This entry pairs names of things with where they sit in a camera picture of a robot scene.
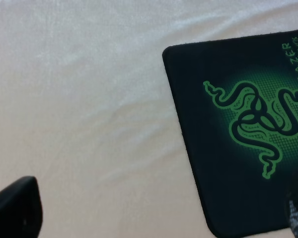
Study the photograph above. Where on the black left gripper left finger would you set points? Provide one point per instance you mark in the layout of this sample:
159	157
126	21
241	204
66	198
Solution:
21	213

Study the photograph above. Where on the black green snake mouse pad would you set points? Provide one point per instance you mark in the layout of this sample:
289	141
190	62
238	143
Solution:
237	105

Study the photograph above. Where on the cream tablecloth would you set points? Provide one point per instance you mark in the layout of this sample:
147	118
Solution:
86	108

